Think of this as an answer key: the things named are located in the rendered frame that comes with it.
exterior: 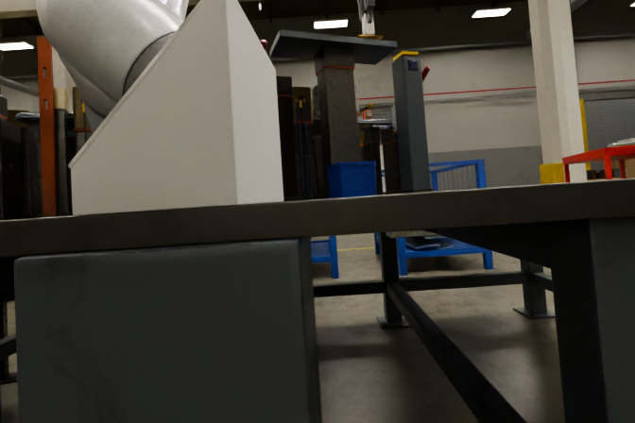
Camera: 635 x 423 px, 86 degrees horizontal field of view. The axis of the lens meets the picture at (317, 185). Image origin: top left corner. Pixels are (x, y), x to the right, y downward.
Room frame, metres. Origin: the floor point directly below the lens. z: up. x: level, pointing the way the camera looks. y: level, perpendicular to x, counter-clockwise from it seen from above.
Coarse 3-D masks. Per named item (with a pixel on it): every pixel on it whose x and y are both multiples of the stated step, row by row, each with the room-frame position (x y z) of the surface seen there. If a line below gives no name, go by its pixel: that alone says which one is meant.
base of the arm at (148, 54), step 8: (160, 40) 0.44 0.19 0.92; (152, 48) 0.43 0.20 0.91; (160, 48) 0.43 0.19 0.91; (144, 56) 0.43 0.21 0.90; (152, 56) 0.43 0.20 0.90; (136, 64) 0.43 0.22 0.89; (144, 64) 0.43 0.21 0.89; (136, 72) 0.43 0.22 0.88; (128, 80) 0.44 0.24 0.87; (128, 88) 0.45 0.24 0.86
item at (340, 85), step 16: (320, 48) 1.00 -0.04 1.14; (336, 48) 1.00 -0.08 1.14; (352, 48) 1.01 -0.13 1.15; (320, 64) 1.01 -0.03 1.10; (336, 64) 1.00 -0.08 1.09; (352, 64) 1.01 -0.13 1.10; (320, 80) 1.03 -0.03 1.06; (336, 80) 1.00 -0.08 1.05; (352, 80) 1.02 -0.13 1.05; (320, 96) 1.03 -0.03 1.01; (336, 96) 1.00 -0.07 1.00; (352, 96) 1.01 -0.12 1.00; (320, 112) 1.04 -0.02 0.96; (336, 112) 1.00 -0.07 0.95; (352, 112) 1.01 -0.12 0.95; (320, 128) 1.05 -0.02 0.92; (336, 128) 0.99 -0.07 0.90; (352, 128) 1.01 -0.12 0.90; (336, 144) 0.99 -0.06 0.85; (352, 144) 1.01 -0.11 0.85; (336, 160) 0.99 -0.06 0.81; (352, 160) 1.01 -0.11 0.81
